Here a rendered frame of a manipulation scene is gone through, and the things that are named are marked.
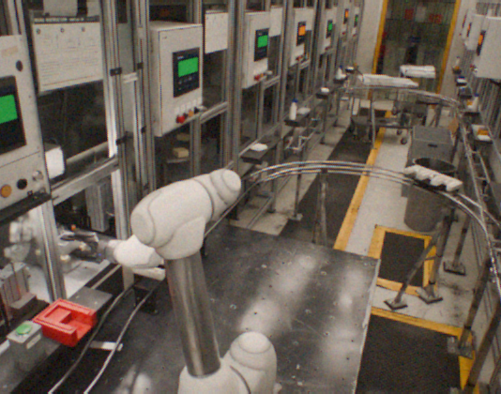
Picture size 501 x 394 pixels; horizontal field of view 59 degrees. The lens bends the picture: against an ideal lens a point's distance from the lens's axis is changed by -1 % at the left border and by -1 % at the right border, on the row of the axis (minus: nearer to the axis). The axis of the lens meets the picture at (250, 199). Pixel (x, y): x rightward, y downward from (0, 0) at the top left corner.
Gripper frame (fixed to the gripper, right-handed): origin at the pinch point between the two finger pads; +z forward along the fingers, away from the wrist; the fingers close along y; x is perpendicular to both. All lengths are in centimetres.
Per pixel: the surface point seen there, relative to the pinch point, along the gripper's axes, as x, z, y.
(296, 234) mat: -220, -32, -103
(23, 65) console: 22, -23, 72
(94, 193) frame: -24.6, 5.0, 11.6
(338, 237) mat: -230, -67, -107
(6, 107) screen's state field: 33, -24, 62
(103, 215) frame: -26.2, 3.6, 0.4
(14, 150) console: 30, -20, 50
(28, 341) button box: 48, -27, -3
